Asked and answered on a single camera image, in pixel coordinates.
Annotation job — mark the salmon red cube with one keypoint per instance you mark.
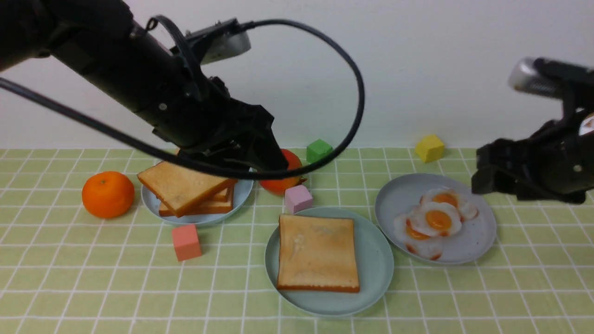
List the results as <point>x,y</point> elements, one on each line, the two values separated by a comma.
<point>186,242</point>

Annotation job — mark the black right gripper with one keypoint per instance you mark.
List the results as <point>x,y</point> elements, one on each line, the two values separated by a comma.
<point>553,164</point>

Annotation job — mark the fried egg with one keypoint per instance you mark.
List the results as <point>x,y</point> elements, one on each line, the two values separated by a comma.
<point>466,209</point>
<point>415,242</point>
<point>435,220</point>

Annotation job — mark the yellow cube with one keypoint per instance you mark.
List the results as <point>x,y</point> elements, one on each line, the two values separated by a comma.
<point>430,148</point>

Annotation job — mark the orange fruit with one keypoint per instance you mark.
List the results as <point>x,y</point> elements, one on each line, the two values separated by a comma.
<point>108,195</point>

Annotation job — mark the red apple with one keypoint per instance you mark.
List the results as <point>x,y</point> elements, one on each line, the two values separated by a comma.
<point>278,187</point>

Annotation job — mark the teal green plate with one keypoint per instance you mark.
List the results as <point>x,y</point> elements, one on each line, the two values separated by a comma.
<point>375,268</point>

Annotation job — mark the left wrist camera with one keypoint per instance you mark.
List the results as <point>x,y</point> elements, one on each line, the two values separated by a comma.
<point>223,40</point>

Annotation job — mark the pink cube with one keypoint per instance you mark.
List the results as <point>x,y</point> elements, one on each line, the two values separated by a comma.
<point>297,198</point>

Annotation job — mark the light blue bread plate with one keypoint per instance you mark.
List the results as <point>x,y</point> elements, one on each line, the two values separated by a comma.
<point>241,193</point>

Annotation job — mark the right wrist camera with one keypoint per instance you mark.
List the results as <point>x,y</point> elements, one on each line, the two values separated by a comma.
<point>551,78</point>

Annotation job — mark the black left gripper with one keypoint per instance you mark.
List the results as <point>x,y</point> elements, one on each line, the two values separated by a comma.
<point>222,131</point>

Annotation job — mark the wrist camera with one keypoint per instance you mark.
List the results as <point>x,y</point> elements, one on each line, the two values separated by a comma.
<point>551,78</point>
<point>223,40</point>

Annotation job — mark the green cube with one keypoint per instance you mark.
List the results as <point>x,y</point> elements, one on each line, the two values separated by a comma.
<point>317,150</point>

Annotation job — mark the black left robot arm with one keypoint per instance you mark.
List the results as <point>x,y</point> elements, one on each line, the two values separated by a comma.
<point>101,41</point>

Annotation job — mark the grey egg plate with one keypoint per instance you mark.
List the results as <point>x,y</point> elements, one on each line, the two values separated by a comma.
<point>401,195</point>

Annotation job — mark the toast slice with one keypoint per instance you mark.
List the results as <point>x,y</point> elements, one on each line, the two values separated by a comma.
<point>224,195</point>
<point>181,189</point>
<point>207,207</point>
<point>317,254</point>

